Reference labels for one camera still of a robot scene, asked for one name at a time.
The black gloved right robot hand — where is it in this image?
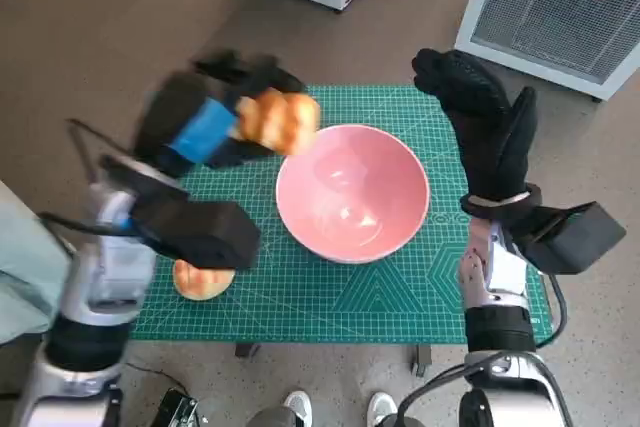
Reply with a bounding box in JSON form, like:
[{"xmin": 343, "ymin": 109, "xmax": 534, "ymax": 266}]
[{"xmin": 410, "ymin": 48, "xmax": 540, "ymax": 201}]

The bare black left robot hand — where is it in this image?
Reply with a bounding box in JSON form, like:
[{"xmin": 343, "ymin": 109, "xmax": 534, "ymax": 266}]
[{"xmin": 132, "ymin": 49, "xmax": 307, "ymax": 179}]

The long braided toy bread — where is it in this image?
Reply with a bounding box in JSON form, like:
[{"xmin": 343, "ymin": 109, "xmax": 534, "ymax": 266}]
[{"xmin": 234, "ymin": 88, "xmax": 321, "ymax": 157}]

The pink bowl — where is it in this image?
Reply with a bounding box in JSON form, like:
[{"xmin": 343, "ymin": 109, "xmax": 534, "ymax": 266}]
[{"xmin": 275, "ymin": 124, "xmax": 431, "ymax": 266}]

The round toy bread bun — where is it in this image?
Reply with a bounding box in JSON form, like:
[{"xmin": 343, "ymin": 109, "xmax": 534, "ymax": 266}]
[{"xmin": 172, "ymin": 259, "xmax": 236, "ymax": 302}]

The person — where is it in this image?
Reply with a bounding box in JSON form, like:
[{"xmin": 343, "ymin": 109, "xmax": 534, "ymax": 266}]
[{"xmin": 0, "ymin": 179, "xmax": 76, "ymax": 348}]

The green cutting mat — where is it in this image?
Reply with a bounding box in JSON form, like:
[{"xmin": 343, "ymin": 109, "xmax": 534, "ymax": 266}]
[{"xmin": 130, "ymin": 85, "xmax": 554, "ymax": 346}]

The black silver device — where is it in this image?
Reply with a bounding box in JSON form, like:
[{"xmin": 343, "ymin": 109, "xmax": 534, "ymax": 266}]
[{"xmin": 158, "ymin": 387, "xmax": 206, "ymax": 427}]

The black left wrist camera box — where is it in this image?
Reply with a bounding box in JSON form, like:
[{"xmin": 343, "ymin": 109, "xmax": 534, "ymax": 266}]
[{"xmin": 99, "ymin": 154, "xmax": 261, "ymax": 271}]

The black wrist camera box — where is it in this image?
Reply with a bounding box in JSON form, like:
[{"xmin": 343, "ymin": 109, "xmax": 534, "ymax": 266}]
[
  {"xmin": 512, "ymin": 200, "xmax": 627, "ymax": 276},
  {"xmin": 99, "ymin": 154, "xmax": 261, "ymax": 271}
]

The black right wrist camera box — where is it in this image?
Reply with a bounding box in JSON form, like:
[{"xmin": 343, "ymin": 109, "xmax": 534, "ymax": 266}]
[{"xmin": 512, "ymin": 200, "xmax": 627, "ymax": 276}]

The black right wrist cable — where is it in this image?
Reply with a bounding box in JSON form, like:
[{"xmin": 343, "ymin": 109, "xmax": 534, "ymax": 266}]
[{"xmin": 534, "ymin": 274, "xmax": 571, "ymax": 348}]

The black right shoulder cable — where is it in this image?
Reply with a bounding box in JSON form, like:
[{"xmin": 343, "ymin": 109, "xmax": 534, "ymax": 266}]
[{"xmin": 399, "ymin": 351, "xmax": 521, "ymax": 427}]

